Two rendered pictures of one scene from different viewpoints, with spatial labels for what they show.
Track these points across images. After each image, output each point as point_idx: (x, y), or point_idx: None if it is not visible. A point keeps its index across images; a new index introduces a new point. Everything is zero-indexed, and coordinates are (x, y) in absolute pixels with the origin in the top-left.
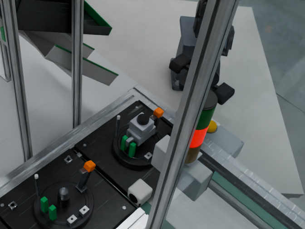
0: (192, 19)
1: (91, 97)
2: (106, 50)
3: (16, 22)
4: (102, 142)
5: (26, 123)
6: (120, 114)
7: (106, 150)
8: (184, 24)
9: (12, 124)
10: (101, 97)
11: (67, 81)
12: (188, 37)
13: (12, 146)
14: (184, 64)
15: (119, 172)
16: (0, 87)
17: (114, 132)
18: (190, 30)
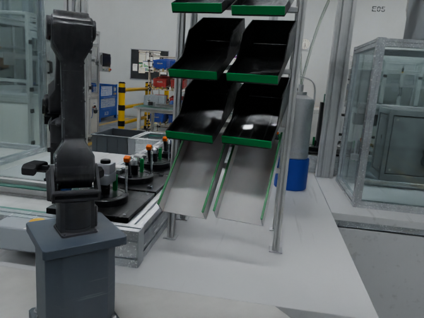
0: (103, 237)
1: (187, 260)
2: (227, 308)
3: None
4: (135, 197)
5: None
6: (134, 209)
7: (129, 195)
8: (111, 228)
9: (224, 229)
10: (177, 263)
11: (224, 263)
12: (97, 218)
13: (207, 222)
14: None
15: None
16: (268, 243)
17: (130, 201)
18: (99, 225)
